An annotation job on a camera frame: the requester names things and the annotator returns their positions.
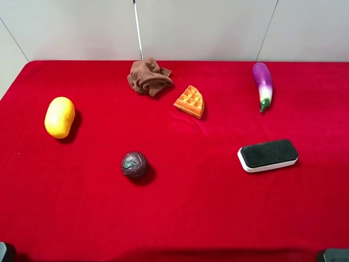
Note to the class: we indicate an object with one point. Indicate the dark base block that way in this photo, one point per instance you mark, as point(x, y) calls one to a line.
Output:
point(7, 252)
point(333, 255)

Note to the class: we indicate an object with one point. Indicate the dark purple wrinkled ball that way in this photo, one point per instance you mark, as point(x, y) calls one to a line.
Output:
point(134, 165)

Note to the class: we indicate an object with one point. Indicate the dark base block right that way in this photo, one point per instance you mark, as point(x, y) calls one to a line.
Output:
point(333, 255)

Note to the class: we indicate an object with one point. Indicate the yellow mango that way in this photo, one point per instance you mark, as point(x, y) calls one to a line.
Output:
point(59, 117)

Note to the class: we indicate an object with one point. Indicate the orange waffle piece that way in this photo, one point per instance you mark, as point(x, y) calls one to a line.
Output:
point(191, 101)

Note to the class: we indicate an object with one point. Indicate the dark base block left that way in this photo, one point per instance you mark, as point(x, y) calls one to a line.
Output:
point(7, 252)

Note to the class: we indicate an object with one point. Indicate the white vertical pole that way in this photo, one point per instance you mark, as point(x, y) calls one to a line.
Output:
point(138, 29)

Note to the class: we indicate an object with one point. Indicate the red table cloth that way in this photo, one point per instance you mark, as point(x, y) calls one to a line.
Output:
point(67, 199)

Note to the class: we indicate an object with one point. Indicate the black and white eraser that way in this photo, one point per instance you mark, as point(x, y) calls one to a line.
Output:
point(267, 155)

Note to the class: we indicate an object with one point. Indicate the purple eggplant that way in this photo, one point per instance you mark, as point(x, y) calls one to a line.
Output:
point(263, 81)

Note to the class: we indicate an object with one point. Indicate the brown crumpled cloth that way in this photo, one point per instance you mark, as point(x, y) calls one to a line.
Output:
point(146, 77)

